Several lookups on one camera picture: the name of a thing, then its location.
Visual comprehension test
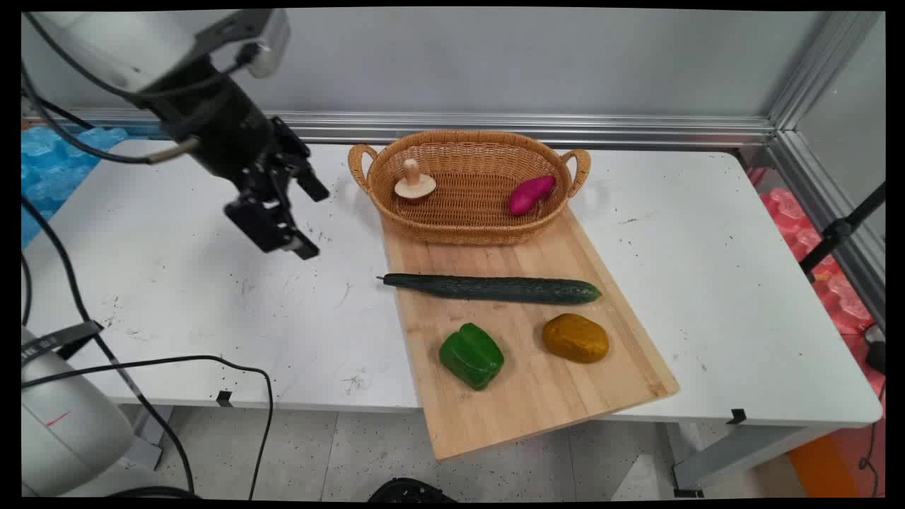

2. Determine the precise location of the beige toy mushroom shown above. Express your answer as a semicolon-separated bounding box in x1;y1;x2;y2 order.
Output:
394;158;438;201

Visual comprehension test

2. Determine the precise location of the grey black velcro strap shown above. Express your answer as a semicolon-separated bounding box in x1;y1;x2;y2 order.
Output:
21;320;105;366

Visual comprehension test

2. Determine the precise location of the woven wicker basket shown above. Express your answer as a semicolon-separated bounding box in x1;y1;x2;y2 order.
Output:
347;129;592;247

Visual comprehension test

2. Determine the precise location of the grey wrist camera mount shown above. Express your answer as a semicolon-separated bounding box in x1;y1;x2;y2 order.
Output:
192;8;293;79

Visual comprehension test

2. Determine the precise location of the aluminium side frame rail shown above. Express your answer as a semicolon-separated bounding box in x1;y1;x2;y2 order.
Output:
766;130;886;332

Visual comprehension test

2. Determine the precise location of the green toy bell pepper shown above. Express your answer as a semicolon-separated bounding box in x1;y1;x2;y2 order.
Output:
438;322;506;392

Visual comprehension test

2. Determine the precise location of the pink foam mat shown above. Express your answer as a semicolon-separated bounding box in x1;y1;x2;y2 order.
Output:
748;166;886;398

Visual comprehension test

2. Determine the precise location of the black cable grey plug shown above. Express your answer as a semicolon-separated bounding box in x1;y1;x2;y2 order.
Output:
21;62;202;166

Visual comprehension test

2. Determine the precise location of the thin black floor cable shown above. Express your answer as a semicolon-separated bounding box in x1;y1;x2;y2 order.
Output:
858;382;886;497

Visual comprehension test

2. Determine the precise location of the long dark green cucumber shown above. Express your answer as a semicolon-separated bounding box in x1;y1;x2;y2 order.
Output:
375;273;602;306

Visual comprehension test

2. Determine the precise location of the orange floor mat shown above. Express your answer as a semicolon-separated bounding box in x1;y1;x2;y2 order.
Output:
787;431;865;500

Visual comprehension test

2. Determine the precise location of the blue foam mat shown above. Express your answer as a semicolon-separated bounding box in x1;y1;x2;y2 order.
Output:
21;125;130;249

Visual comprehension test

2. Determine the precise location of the thin black looping cable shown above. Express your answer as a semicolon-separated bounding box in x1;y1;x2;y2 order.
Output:
21;355;275;500

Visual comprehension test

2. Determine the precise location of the grey table leg frame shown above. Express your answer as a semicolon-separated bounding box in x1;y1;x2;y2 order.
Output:
663;421;843;498

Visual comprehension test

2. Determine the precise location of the brown toy potato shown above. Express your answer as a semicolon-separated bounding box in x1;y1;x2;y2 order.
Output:
542;312;610;365

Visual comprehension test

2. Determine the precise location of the small black device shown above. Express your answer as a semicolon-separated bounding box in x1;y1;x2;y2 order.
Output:
865;324;886;376

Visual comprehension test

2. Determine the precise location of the black tripod stand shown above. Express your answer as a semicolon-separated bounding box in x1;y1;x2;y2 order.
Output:
798;182;886;284

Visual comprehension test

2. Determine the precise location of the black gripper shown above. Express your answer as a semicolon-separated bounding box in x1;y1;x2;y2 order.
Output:
144;59;331;262

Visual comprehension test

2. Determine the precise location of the horizontal aluminium frame rail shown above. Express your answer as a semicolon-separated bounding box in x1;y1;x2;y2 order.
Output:
21;107;780;150

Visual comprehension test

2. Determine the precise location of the aluminium frame corner post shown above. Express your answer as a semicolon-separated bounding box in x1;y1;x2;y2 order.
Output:
766;10;885;133

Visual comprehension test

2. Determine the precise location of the round black floor object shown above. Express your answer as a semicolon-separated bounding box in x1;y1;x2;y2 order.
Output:
367;477;458;503

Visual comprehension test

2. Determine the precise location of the wooden cutting board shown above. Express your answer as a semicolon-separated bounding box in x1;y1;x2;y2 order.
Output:
380;205;681;462

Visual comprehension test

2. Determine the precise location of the purple toy sweet potato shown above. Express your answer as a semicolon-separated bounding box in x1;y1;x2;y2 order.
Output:
508;175;557;217

